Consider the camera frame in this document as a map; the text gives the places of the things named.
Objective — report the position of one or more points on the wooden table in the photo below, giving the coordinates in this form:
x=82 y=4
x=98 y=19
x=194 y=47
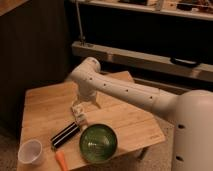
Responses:
x=47 y=111

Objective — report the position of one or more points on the upper shelf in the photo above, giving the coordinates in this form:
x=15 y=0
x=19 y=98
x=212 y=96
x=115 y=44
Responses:
x=164 y=7

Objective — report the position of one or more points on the green glass bowl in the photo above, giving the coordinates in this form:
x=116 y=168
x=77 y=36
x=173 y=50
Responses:
x=98 y=143

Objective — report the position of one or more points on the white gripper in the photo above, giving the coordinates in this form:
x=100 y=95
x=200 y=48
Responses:
x=88 y=96

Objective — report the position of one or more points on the metal pole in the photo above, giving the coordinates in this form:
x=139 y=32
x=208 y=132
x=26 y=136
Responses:
x=82 y=37

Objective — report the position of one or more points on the white rectangular block toy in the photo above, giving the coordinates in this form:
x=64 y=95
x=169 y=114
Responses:
x=79 y=115

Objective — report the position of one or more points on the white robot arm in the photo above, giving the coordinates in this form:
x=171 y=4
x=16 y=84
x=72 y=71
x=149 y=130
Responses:
x=191 y=113

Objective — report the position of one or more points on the orange carrot toy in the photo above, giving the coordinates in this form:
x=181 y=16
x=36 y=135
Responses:
x=60 y=158

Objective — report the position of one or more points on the long grey case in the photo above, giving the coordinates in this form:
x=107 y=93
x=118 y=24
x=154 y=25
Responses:
x=140 y=60

